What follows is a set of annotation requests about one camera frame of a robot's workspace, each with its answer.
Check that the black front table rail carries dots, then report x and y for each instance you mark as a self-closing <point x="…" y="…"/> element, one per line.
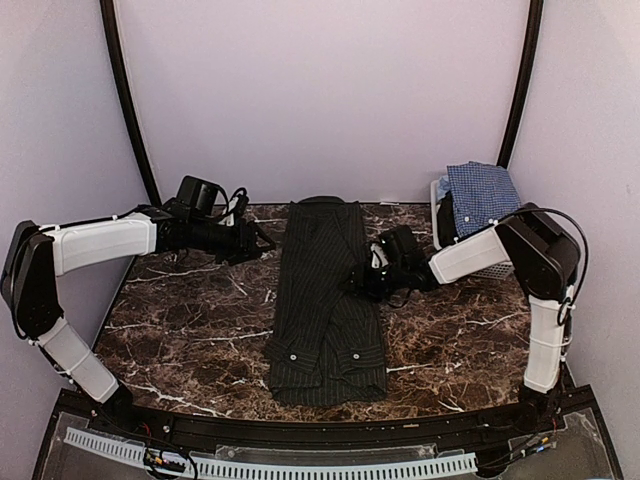
<point x="483" y="429"/>

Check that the white perforated plastic basket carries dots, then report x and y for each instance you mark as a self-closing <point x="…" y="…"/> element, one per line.
<point x="482" y="254"/>

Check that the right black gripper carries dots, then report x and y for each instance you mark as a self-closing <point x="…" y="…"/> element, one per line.
<point x="362" y="285"/>

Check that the right black frame post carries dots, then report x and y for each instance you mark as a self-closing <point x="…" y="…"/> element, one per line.
<point x="525" y="70"/>

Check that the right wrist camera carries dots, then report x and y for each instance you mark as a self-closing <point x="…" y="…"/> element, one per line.
<point x="396" y="246"/>

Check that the light blue shirt in basket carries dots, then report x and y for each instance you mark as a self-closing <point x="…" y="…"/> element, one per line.
<point x="442" y="187"/>

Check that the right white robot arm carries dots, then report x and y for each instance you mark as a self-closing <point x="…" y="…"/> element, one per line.
<point x="548" y="263"/>

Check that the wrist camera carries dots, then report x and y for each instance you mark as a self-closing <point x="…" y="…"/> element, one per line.
<point x="202" y="200"/>
<point x="396" y="246"/>

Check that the left black frame post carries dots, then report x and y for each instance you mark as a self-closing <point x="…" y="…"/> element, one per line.
<point x="116" y="57"/>

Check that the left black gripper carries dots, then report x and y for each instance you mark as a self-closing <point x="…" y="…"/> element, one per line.
<point x="245" y="247"/>

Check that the blue checkered long sleeve shirt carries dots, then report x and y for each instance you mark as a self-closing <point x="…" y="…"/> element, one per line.
<point x="481" y="194"/>

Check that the black frame post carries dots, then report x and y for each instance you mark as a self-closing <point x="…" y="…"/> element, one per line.
<point x="525" y="70"/>
<point x="116" y="57"/>

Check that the black garment in basket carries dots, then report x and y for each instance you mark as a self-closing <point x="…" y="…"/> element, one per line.
<point x="446" y="228"/>

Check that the white slotted cable duct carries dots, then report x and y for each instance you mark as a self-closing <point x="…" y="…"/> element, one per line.
<point x="261" y="464"/>

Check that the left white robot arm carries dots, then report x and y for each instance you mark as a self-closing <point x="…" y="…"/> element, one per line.
<point x="55" y="271"/>

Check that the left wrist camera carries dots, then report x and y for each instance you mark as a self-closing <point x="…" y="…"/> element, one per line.
<point x="202" y="200"/>

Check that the black pinstriped long sleeve shirt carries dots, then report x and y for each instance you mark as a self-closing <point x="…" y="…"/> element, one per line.
<point x="327" y="346"/>

